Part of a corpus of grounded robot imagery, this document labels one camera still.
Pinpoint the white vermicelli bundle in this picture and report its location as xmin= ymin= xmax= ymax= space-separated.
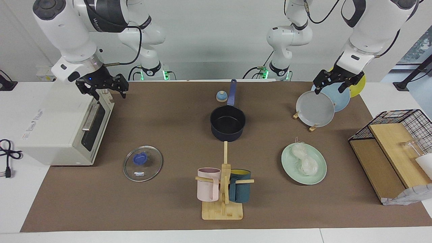
xmin=291 ymin=137 xmax=319 ymax=177

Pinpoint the wooden mug tree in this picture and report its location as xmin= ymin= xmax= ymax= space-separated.
xmin=195 ymin=141 xmax=254 ymax=220

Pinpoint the patterned white bag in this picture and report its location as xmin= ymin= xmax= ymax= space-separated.
xmin=381 ymin=184 xmax=432 ymax=206

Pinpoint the dark teal mug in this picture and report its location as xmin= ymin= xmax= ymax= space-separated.
xmin=229 ymin=169 xmax=252 ymax=204

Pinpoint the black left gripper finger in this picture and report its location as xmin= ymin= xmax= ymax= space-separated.
xmin=339 ymin=79 xmax=355 ymax=93
xmin=313 ymin=75 xmax=330 ymax=96

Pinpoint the clear glass cup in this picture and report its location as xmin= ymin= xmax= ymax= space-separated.
xmin=400 ymin=138 xmax=427 ymax=157

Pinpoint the light blue plate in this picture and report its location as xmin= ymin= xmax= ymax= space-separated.
xmin=311 ymin=82 xmax=351 ymax=112

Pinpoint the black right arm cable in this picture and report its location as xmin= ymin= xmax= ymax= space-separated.
xmin=101 ymin=24 xmax=142 ymax=66

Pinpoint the brown table mat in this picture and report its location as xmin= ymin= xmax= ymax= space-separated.
xmin=20 ymin=80 xmax=432 ymax=233

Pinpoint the pale green plate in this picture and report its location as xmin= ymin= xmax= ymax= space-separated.
xmin=281 ymin=142 xmax=327 ymax=185

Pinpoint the white toaster oven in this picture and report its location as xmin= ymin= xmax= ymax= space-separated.
xmin=15 ymin=81 xmax=115 ymax=166

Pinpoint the black power cable with plug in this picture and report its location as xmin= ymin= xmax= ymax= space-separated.
xmin=0 ymin=139 xmax=23 ymax=179

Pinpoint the black base cable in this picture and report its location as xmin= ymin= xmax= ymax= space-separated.
xmin=128 ymin=65 xmax=143 ymax=81
xmin=243 ymin=51 xmax=274 ymax=80

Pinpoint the pink mug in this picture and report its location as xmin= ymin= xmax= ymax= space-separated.
xmin=197 ymin=167 xmax=221 ymax=202

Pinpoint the yellow plate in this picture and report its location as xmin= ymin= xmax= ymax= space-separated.
xmin=329 ymin=67 xmax=366 ymax=98

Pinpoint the white wall socket box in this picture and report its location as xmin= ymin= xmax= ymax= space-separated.
xmin=36 ymin=66 xmax=58 ymax=82

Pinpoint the black stand foot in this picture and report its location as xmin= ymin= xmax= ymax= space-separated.
xmin=0 ymin=70 xmax=18 ymax=91
xmin=393 ymin=54 xmax=432 ymax=91

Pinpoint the glass lid with blue knob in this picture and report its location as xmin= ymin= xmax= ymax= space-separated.
xmin=123 ymin=145 xmax=163 ymax=182

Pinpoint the dark blue saucepan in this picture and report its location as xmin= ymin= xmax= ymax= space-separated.
xmin=210 ymin=79 xmax=246 ymax=142

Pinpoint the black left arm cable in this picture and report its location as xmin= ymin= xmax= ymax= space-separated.
xmin=302 ymin=0 xmax=351 ymax=25

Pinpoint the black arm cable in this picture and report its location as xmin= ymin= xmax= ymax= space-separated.
xmin=302 ymin=0 xmax=351 ymax=25
xmin=101 ymin=24 xmax=142 ymax=66

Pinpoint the white cup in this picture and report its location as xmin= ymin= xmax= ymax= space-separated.
xmin=415 ymin=154 xmax=432 ymax=179

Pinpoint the wooden plate rack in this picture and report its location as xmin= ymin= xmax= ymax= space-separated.
xmin=293 ymin=111 xmax=319 ymax=132

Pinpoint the wooden shelf with wire basket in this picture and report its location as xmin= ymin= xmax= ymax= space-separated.
xmin=348 ymin=109 xmax=432 ymax=203

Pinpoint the grey plate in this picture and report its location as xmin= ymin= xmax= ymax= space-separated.
xmin=296 ymin=90 xmax=335 ymax=128

